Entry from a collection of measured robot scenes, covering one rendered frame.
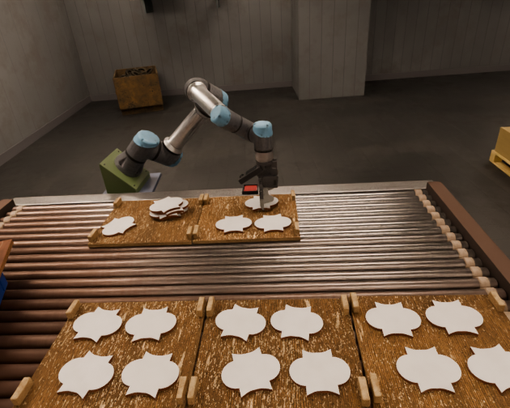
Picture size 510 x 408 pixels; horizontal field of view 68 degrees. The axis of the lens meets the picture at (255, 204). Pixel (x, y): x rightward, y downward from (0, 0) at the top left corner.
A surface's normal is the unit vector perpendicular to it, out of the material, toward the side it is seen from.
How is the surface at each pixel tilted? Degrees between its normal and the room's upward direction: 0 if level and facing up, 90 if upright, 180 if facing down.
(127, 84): 90
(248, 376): 0
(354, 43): 90
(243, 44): 90
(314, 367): 0
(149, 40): 90
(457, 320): 0
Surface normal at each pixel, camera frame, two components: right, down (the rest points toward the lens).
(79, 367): -0.07, -0.87
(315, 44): 0.03, 0.49
